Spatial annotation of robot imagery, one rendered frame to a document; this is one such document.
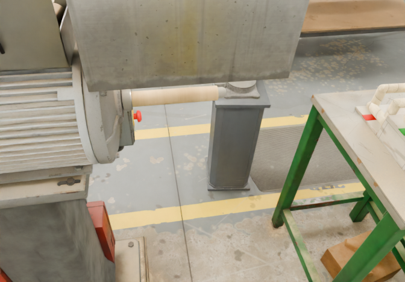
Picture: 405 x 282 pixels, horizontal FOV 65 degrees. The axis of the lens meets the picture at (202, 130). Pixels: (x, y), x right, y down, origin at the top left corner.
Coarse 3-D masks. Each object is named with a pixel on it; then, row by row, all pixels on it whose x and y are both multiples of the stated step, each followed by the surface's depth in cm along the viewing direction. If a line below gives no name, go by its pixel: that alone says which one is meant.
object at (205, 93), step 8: (184, 88) 67; (192, 88) 67; (200, 88) 67; (208, 88) 67; (216, 88) 67; (136, 96) 64; (144, 96) 65; (152, 96) 65; (160, 96) 65; (168, 96) 66; (176, 96) 66; (184, 96) 66; (192, 96) 66; (200, 96) 67; (208, 96) 67; (216, 96) 68; (136, 104) 65; (144, 104) 65; (152, 104) 66; (160, 104) 67
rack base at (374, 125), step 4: (388, 104) 120; (356, 108) 118; (360, 108) 117; (364, 108) 118; (380, 108) 118; (384, 108) 118; (400, 108) 119; (404, 108) 119; (360, 112) 116; (364, 112) 116; (368, 112) 116; (384, 112) 117; (400, 112) 117; (404, 112) 117; (364, 120) 114; (372, 120) 113; (376, 120) 113; (368, 124) 112; (372, 124) 111; (376, 124) 111; (372, 128) 110; (376, 128) 110; (376, 132) 108
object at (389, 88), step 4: (384, 84) 110; (388, 84) 110; (392, 84) 110; (396, 84) 110; (400, 84) 111; (404, 84) 111; (380, 88) 110; (384, 88) 109; (388, 88) 110; (392, 88) 110; (396, 88) 110; (400, 88) 110; (404, 88) 110; (388, 92) 110; (392, 92) 111; (396, 92) 111
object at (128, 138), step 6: (126, 114) 92; (132, 114) 100; (126, 120) 94; (132, 120) 97; (126, 126) 95; (132, 126) 97; (126, 132) 97; (132, 132) 98; (126, 138) 99; (132, 138) 99; (120, 144) 100; (126, 144) 100; (132, 144) 101; (120, 150) 107
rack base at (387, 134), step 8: (392, 120) 101; (400, 120) 101; (384, 128) 104; (392, 128) 101; (384, 136) 105; (392, 136) 101; (400, 136) 98; (384, 144) 105; (392, 144) 101; (400, 144) 98; (392, 152) 101; (400, 152) 98; (400, 160) 98
